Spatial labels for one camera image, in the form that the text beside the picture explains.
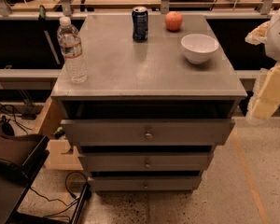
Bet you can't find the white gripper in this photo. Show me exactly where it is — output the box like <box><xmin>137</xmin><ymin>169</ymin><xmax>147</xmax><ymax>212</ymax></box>
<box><xmin>245</xmin><ymin>8</ymin><xmax>280</xmax><ymax>119</ymax></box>

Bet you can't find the white ceramic bowl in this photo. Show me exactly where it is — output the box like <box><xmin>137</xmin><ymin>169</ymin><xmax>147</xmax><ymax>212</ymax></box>
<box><xmin>181</xmin><ymin>34</ymin><xmax>219</xmax><ymax>64</ymax></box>

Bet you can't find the clear plastic water bottle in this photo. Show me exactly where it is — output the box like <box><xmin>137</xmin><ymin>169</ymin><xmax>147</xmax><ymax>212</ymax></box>
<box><xmin>57</xmin><ymin>16</ymin><xmax>88</xmax><ymax>84</ymax></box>

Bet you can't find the top grey drawer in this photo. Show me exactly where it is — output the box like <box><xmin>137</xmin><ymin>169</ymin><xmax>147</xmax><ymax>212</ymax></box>
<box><xmin>61</xmin><ymin>119</ymin><xmax>235</xmax><ymax>147</ymax></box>

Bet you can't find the grey drawer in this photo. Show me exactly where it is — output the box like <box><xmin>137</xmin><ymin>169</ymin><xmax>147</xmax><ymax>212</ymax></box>
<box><xmin>88</xmin><ymin>176</ymin><xmax>202</xmax><ymax>192</ymax></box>
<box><xmin>61</xmin><ymin>119</ymin><xmax>235</xmax><ymax>147</ymax></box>
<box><xmin>79</xmin><ymin>152</ymin><xmax>214</xmax><ymax>172</ymax></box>

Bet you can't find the red apple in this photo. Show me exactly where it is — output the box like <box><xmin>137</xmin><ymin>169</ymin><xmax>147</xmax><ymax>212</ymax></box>
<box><xmin>165</xmin><ymin>11</ymin><xmax>183</xmax><ymax>32</ymax></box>

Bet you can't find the grey drawer cabinet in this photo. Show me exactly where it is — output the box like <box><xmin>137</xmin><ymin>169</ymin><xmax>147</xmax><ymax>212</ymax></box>
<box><xmin>50</xmin><ymin>13</ymin><xmax>248</xmax><ymax>193</ymax></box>

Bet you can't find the blue soda can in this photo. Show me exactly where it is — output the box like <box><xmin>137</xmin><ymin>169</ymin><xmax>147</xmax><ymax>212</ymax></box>
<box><xmin>132</xmin><ymin>7</ymin><xmax>148</xmax><ymax>42</ymax></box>

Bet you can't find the bottom grey drawer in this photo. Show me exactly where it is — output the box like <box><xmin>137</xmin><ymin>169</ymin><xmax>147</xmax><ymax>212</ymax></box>
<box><xmin>88</xmin><ymin>176</ymin><xmax>202</xmax><ymax>192</ymax></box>

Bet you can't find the middle grey drawer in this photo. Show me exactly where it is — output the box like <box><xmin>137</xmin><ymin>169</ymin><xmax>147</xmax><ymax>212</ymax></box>
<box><xmin>79</xmin><ymin>152</ymin><xmax>214</xmax><ymax>172</ymax></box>

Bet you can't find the wooden box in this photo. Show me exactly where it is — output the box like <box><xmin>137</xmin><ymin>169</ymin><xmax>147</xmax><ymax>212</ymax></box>
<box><xmin>33</xmin><ymin>97</ymin><xmax>82</xmax><ymax>171</ymax></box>

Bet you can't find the black cart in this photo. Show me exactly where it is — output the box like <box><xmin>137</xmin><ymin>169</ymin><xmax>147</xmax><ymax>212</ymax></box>
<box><xmin>0</xmin><ymin>119</ymin><xmax>91</xmax><ymax>224</ymax></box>

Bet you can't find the grey metal rail frame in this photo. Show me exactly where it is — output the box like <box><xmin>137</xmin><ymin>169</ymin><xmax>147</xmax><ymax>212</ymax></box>
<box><xmin>0</xmin><ymin>0</ymin><xmax>280</xmax><ymax>90</ymax></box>

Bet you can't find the black floor cable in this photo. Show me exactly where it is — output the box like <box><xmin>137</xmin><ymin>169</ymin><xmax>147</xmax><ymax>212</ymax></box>
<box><xmin>29</xmin><ymin>171</ymin><xmax>89</xmax><ymax>219</ymax></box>

